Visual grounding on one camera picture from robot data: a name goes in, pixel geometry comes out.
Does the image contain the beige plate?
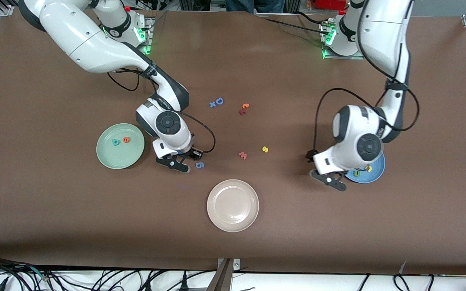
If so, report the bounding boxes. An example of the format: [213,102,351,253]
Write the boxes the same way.
[207,179,260,233]

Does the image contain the blue plate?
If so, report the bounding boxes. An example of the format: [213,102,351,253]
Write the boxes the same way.
[344,152,386,184]

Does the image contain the light green plate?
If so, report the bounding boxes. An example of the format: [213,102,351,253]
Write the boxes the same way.
[96,123,145,169]

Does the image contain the red box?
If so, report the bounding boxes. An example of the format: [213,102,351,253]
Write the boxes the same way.
[313,0,349,11]

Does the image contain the person in blue jeans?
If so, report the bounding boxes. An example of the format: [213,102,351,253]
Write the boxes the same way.
[225,0,286,13]

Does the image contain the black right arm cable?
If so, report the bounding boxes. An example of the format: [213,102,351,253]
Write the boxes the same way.
[106,69,216,154]

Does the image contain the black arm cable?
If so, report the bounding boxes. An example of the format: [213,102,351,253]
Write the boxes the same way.
[106,69,216,154]
[313,0,420,152]

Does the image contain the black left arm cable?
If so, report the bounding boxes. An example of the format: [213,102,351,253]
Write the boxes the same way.
[313,0,420,152]

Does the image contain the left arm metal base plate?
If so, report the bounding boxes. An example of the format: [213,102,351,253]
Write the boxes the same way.
[322,44,363,60]

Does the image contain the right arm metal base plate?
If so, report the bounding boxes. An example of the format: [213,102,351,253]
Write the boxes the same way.
[108,16,155,55]

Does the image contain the aluminium profile with bracket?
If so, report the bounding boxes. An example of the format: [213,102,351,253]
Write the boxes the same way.
[205,258,241,291]

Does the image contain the black base cables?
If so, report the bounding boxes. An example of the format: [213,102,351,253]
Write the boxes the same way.
[253,11,330,37]

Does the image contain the black cable loops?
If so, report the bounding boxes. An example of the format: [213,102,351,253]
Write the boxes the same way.
[91,269,165,291]

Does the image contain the black cable with plug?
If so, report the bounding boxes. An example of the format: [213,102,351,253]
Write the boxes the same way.
[354,274,371,291]

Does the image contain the looped black cable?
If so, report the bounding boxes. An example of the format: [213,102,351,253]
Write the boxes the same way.
[393,274,436,291]

